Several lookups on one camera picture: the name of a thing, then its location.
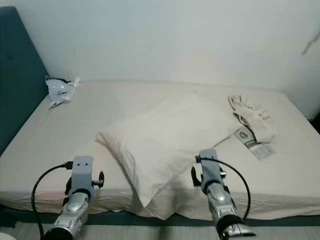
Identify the white bed pillow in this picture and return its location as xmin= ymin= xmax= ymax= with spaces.
xmin=96 ymin=92 xmax=243 ymax=208

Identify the printed paper package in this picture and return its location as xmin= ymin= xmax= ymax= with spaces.
xmin=234 ymin=126 xmax=277 ymax=161

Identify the cream sheeted bed mattress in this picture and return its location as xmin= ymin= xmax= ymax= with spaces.
xmin=0 ymin=80 xmax=320 ymax=221

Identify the cream crumpled cloth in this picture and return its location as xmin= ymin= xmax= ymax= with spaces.
xmin=228 ymin=95 xmax=279 ymax=144

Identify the white blue plastic bag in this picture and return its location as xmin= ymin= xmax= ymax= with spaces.
xmin=45 ymin=75 xmax=82 ymax=108

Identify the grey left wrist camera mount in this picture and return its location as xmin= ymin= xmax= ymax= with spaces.
xmin=71 ymin=155 xmax=94 ymax=193

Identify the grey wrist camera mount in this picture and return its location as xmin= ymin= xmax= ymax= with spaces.
xmin=198 ymin=149 xmax=221 ymax=183
xmin=71 ymin=155 xmax=94 ymax=193

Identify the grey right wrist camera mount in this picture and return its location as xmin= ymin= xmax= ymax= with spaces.
xmin=198 ymin=149 xmax=221 ymax=183

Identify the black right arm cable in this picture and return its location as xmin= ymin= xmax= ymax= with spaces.
xmin=195 ymin=155 xmax=252 ymax=221

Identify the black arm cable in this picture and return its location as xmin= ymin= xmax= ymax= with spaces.
xmin=195 ymin=155 xmax=252 ymax=221
xmin=31 ymin=161 xmax=76 ymax=239

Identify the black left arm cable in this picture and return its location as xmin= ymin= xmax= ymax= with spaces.
xmin=31 ymin=161 xmax=76 ymax=239

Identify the thin grey wall cable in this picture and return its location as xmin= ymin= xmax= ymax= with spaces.
xmin=301 ymin=30 xmax=320 ymax=56

